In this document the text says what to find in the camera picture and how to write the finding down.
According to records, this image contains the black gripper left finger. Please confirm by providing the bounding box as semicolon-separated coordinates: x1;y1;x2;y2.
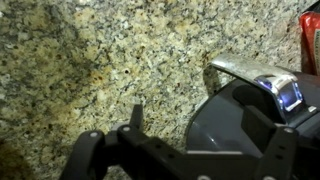
129;103;145;130

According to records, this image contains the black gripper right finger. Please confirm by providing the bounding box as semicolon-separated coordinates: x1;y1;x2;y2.
240;105;278;154

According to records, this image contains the black air fryer chrome handle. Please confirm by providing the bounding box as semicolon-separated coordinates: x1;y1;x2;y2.
184;52;320;180

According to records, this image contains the black red protein powder bag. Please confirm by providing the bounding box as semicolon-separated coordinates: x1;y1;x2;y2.
298;9;320;77

